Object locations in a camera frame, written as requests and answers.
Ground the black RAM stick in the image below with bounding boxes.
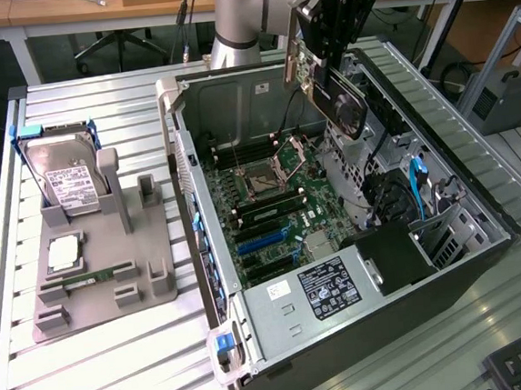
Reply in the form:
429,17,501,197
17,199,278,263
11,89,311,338
235,193,310,230

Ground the silver hard disk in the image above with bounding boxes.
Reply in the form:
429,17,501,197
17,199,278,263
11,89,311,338
22,130,113,221

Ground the silver disk bay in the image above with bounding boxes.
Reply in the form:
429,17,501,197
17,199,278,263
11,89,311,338
317,89,426,199

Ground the brown cabinet panel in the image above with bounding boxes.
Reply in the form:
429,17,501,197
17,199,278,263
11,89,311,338
426,0,521,70

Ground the grey parts rack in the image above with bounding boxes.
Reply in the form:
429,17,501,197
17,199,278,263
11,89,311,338
15,141,182,346

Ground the green RAM stick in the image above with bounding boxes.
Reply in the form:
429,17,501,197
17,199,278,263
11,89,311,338
61,267,117,291

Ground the grey computer tower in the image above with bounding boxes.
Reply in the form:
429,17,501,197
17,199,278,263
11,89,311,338
461,65,521,137

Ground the silver socket cover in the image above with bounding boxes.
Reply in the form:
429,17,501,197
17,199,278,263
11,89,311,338
269,134,312,181

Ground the thin metal locking lever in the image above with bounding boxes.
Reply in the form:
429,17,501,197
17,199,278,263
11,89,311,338
226,130,244,176

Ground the black RAM slot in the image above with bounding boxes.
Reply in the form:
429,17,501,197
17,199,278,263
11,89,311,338
230,185,306,219
209,136,277,163
214,145,283,172

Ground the CPU socket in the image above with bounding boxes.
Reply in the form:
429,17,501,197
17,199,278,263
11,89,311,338
234,158,286,206

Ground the black fan shroud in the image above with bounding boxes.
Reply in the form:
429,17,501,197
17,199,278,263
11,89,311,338
338,218,442,301

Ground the silver CPU chip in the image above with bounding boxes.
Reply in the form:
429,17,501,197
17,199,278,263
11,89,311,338
45,235,85,273

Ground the blue disk wire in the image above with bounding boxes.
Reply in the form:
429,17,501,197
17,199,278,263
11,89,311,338
406,155,433,224

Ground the aluminium profile frame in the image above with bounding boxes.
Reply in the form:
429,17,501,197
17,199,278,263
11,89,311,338
447,4,521,115

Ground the black hanging cable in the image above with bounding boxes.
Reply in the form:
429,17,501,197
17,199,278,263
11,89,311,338
172,0,208,65

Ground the silver chipset heatsink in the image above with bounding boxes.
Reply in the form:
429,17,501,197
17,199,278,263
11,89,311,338
302,231,340,260

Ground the blue case latch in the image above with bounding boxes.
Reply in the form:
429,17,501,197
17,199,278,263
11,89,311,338
213,334,237,362

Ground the silver power supply unit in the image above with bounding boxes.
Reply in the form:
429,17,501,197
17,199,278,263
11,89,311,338
226,241,393,375

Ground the green motherboard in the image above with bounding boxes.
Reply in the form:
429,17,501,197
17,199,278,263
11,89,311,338
198,130,365,290

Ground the black power wire bundle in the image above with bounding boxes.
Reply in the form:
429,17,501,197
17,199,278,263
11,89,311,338
359,165,417,231

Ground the black office chair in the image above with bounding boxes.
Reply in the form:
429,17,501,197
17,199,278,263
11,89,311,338
71,25,171,76

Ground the black tripod pole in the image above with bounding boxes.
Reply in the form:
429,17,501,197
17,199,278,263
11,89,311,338
411,0,496,83

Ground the blue disk caddy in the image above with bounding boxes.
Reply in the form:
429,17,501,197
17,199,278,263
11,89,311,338
9,116,100,159

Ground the graphics card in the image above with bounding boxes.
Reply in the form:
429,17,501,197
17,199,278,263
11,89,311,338
275,0,373,147

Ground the black open PC case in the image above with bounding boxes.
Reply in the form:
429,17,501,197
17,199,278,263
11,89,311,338
153,34,521,390

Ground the blue expansion slot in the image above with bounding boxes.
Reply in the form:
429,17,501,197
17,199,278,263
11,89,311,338
235,228,290,256

